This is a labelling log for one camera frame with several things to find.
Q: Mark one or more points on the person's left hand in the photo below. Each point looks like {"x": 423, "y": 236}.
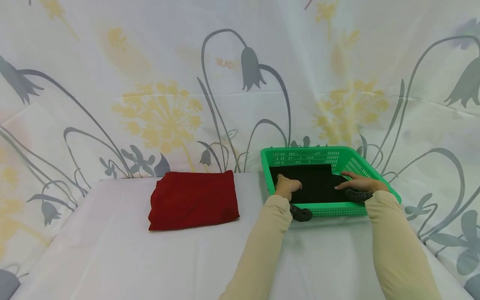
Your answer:
{"x": 285, "y": 185}

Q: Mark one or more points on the person's right hand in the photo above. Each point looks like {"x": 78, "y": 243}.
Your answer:
{"x": 362, "y": 182}

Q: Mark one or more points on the person's left fingers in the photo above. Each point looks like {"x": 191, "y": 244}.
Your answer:
{"x": 294, "y": 185}

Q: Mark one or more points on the person's right thumb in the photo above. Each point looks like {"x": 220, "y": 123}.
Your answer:
{"x": 343, "y": 186}

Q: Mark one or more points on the person's right index finger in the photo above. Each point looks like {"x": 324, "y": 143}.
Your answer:
{"x": 349, "y": 174}

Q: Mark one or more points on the black cloth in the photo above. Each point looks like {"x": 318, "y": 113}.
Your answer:
{"x": 318, "y": 183}

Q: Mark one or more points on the person's left forearm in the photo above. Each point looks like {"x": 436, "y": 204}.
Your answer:
{"x": 262, "y": 248}

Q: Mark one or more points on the person's right forearm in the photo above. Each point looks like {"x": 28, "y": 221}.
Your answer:
{"x": 399, "y": 246}

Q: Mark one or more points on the black wrist band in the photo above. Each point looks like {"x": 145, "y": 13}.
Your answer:
{"x": 300, "y": 213}
{"x": 358, "y": 195}

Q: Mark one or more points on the green plastic basket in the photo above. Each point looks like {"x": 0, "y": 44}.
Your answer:
{"x": 326, "y": 208}

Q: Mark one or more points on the red folded cloth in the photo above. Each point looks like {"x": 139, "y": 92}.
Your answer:
{"x": 193, "y": 200}

